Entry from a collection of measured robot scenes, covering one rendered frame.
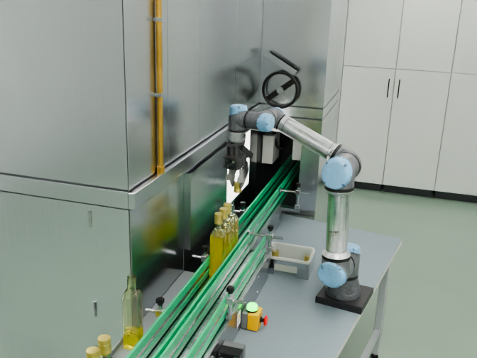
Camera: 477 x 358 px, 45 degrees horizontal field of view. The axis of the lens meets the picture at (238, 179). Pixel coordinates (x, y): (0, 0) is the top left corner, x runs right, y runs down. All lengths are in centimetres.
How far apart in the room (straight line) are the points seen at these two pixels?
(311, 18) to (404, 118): 300
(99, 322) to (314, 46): 189
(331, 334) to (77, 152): 120
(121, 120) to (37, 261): 66
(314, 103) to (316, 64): 22
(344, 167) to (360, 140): 395
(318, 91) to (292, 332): 146
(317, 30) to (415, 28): 279
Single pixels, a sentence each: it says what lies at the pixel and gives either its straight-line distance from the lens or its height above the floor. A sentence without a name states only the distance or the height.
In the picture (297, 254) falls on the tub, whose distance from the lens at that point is 289.
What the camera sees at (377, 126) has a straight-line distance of 612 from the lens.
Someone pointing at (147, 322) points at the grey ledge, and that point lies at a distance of 218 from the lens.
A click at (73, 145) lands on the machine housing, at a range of 198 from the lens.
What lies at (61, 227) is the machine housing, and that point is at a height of 123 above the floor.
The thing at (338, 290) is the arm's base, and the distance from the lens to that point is 255.
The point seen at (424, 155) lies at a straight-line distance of 618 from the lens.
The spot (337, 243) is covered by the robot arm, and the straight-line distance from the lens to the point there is 235.
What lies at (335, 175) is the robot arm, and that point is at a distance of 224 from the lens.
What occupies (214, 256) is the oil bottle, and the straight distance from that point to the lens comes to 242.
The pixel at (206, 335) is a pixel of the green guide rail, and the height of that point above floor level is 94.
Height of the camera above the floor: 205
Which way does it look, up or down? 19 degrees down
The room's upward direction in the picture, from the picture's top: 2 degrees clockwise
